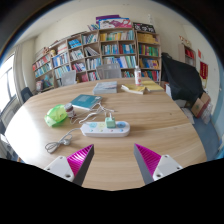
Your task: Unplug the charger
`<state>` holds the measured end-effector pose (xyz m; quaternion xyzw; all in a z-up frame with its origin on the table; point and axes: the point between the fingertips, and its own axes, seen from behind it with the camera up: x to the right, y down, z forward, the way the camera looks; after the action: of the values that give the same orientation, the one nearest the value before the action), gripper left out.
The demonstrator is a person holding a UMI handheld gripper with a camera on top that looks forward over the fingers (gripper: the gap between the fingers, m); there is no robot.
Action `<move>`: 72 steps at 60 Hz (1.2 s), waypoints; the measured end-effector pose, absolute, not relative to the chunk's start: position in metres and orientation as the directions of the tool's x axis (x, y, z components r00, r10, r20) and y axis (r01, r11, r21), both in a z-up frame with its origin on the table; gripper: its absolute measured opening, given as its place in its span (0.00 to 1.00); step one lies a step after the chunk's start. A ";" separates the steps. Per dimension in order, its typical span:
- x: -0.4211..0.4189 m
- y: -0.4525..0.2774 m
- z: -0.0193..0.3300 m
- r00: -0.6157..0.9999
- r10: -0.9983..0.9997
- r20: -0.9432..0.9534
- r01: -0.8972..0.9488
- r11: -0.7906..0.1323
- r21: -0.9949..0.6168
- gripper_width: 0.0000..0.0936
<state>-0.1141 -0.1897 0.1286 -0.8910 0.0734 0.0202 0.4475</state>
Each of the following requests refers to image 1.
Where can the green plastic container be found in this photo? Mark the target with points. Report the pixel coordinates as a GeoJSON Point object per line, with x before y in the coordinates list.
{"type": "Point", "coordinates": [55, 116]}

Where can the white bottle with red label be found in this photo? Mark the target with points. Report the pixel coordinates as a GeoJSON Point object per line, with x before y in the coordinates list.
{"type": "Point", "coordinates": [137, 76]}

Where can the red hanging banner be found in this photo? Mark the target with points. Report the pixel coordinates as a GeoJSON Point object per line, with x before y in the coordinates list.
{"type": "Point", "coordinates": [203, 70]}

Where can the light green charger block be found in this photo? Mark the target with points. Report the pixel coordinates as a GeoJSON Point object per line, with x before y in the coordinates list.
{"type": "Point", "coordinates": [110, 122]}

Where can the dark office chair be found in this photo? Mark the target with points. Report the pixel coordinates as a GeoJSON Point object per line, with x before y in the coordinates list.
{"type": "Point", "coordinates": [26, 94]}

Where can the open yellow book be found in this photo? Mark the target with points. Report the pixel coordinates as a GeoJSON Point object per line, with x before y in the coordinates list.
{"type": "Point", "coordinates": [132, 88]}

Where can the wooden bookshelf unit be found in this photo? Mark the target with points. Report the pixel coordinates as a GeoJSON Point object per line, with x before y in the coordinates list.
{"type": "Point", "coordinates": [113, 50]}

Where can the white power strip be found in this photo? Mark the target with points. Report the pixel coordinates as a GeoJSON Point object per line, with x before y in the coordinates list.
{"type": "Point", "coordinates": [100, 130]}

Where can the small wooden wall shelf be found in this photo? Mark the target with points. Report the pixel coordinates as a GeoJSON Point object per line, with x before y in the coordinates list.
{"type": "Point", "coordinates": [188, 53]}

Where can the cardboard box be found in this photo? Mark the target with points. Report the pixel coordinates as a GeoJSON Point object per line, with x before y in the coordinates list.
{"type": "Point", "coordinates": [200, 106]}

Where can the small jar with red label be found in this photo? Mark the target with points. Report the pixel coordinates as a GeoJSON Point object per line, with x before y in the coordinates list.
{"type": "Point", "coordinates": [70, 111]}

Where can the black cloth cover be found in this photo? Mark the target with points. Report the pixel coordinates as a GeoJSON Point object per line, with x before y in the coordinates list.
{"type": "Point", "coordinates": [181, 80]}

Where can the window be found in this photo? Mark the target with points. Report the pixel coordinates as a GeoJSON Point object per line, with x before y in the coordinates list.
{"type": "Point", "coordinates": [7, 83]}

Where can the grey mesh chair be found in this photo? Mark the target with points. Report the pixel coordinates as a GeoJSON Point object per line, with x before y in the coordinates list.
{"type": "Point", "coordinates": [108, 71]}

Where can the grey book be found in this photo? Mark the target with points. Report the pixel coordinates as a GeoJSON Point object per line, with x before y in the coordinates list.
{"type": "Point", "coordinates": [105, 87]}

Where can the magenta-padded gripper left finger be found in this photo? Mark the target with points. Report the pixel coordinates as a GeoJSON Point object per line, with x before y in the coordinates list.
{"type": "Point", "coordinates": [58, 166]}

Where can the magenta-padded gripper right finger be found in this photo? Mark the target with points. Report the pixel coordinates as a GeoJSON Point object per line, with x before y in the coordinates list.
{"type": "Point", "coordinates": [166, 165]}

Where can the teal book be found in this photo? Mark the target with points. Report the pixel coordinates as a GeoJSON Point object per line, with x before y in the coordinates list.
{"type": "Point", "coordinates": [86, 101]}

